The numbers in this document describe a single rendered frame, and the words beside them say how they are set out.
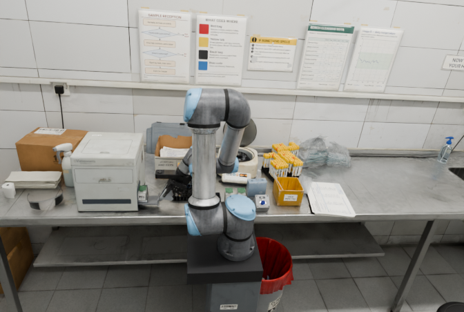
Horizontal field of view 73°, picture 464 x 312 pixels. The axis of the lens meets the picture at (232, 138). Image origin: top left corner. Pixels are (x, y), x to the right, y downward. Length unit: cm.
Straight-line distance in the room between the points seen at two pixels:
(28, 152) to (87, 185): 53
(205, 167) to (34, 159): 117
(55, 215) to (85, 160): 32
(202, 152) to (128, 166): 50
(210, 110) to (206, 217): 38
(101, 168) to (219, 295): 74
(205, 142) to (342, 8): 133
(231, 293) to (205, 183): 50
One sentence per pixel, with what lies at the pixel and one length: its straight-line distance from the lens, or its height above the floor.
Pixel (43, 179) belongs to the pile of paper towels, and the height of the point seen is 91.
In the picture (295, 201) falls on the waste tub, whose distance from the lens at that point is 172.
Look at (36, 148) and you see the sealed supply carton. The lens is 199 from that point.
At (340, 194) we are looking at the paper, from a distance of 191.
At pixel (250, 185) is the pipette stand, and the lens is 169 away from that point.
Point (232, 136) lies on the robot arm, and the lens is 120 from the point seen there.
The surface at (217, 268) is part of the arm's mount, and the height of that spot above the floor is 93.
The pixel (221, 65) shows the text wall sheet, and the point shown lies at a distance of 195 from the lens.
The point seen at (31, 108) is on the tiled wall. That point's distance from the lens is 225.
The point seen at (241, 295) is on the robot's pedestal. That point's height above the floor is 78.
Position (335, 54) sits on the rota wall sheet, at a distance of 212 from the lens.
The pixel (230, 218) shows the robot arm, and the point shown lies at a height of 113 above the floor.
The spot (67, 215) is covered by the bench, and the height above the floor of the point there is 88.
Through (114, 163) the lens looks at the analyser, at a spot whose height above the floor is 114.
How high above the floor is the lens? 187
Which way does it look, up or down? 25 degrees down
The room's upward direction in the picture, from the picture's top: 5 degrees clockwise
